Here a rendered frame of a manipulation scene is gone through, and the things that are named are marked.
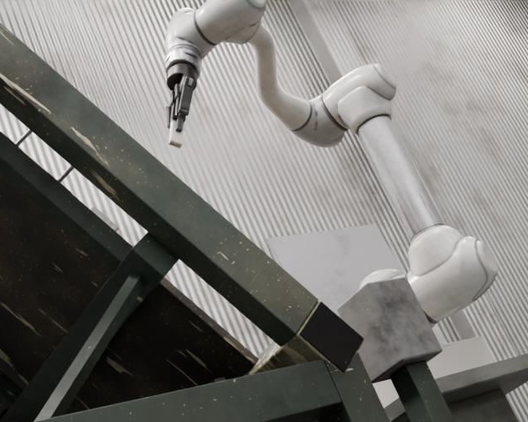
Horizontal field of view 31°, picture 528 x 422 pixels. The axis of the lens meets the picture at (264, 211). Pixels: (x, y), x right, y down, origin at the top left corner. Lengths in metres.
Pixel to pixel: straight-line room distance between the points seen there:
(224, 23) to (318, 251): 4.16
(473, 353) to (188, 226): 1.00
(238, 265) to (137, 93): 5.03
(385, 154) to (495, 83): 6.64
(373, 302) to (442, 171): 6.01
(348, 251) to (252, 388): 4.87
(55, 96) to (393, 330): 0.81
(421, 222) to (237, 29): 0.71
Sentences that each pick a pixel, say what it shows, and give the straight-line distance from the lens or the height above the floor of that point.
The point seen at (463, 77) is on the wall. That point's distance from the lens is 8.97.
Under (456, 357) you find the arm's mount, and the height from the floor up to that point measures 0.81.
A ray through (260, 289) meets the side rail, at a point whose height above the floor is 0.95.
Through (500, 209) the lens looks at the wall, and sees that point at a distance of 8.11.
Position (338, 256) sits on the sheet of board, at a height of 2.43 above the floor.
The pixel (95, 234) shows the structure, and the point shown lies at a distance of 1.86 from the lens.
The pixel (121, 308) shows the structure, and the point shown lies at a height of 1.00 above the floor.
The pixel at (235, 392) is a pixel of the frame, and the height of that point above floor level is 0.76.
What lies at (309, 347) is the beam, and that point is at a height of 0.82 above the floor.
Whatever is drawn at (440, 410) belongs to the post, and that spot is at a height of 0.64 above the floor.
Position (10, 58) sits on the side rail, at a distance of 1.88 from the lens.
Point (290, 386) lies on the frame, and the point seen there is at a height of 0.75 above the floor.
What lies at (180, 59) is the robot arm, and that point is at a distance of 2.35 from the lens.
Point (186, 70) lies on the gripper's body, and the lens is 2.33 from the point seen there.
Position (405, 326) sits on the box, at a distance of 1.96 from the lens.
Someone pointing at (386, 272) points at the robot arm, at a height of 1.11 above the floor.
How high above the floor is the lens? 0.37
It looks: 23 degrees up
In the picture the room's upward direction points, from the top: 24 degrees counter-clockwise
